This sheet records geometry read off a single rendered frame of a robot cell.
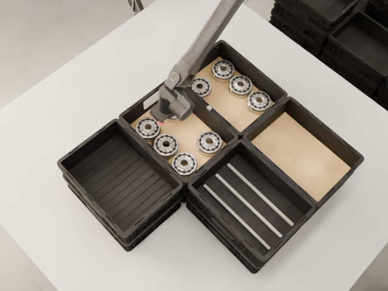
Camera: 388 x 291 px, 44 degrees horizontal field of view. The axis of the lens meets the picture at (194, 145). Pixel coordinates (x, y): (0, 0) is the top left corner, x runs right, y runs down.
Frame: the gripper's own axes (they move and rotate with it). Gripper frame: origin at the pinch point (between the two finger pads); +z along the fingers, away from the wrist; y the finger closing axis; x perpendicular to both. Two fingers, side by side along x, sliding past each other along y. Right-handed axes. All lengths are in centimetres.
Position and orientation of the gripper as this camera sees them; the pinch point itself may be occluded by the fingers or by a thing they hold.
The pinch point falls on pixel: (165, 119)
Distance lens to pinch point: 177.3
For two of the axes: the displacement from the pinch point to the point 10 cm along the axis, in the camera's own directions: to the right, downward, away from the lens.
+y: 7.2, -6.0, 3.4
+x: -6.8, -6.8, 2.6
